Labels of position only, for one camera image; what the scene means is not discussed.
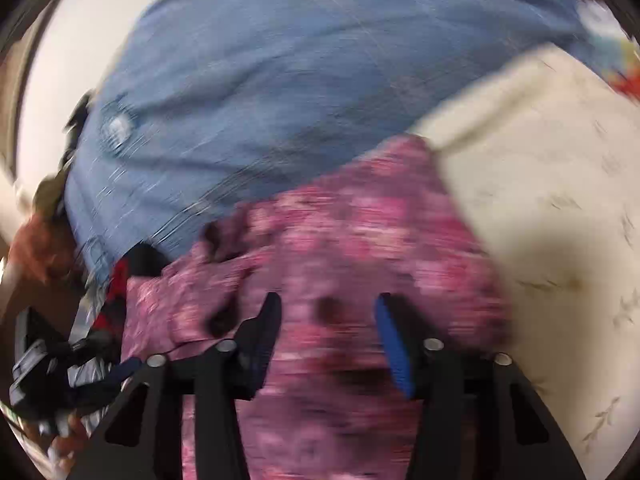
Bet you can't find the colourful printed cloth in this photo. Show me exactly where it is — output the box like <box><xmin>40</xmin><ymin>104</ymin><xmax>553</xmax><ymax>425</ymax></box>
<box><xmin>575</xmin><ymin>0</ymin><xmax>640</xmax><ymax>97</ymax></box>

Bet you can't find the olive cloth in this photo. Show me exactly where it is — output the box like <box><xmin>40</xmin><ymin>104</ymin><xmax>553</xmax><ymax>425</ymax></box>
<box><xmin>34</xmin><ymin>174</ymin><xmax>70</xmax><ymax>217</ymax></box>

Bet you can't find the cream floral bed sheet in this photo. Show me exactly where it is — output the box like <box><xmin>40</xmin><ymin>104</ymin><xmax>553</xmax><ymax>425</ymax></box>
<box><xmin>415</xmin><ymin>42</ymin><xmax>640</xmax><ymax>480</ymax></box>

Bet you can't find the orange cloth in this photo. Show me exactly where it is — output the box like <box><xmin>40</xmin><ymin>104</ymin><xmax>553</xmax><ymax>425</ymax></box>
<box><xmin>9</xmin><ymin>214</ymin><xmax>77</xmax><ymax>283</ymax></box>

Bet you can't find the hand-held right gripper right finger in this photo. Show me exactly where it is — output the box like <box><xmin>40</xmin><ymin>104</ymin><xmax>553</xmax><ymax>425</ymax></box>
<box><xmin>375</xmin><ymin>292</ymin><xmax>588</xmax><ymax>480</ymax></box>

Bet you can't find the red and black cloth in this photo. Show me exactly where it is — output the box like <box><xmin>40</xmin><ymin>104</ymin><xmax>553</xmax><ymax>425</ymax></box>
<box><xmin>90</xmin><ymin>241</ymin><xmax>172</xmax><ymax>343</ymax></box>

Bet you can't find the blue striped cloth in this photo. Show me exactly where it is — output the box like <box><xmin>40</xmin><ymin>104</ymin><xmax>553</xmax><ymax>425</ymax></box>
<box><xmin>65</xmin><ymin>0</ymin><xmax>603</xmax><ymax>286</ymax></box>

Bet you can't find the pink floral garment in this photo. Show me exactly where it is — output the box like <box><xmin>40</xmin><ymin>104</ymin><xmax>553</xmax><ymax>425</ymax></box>
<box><xmin>122</xmin><ymin>135</ymin><xmax>512</xmax><ymax>480</ymax></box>

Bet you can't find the person's left hand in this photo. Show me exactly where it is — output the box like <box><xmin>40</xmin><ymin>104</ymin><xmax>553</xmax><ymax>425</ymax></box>
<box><xmin>50</xmin><ymin>412</ymin><xmax>93</xmax><ymax>473</ymax></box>

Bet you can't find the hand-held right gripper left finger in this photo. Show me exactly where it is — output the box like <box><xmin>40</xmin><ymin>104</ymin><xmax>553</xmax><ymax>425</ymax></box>
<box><xmin>67</xmin><ymin>291</ymin><xmax>283</xmax><ymax>480</ymax></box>

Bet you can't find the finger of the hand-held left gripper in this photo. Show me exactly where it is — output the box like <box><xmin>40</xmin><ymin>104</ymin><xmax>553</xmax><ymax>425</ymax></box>
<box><xmin>70</xmin><ymin>356</ymin><xmax>143</xmax><ymax>413</ymax></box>

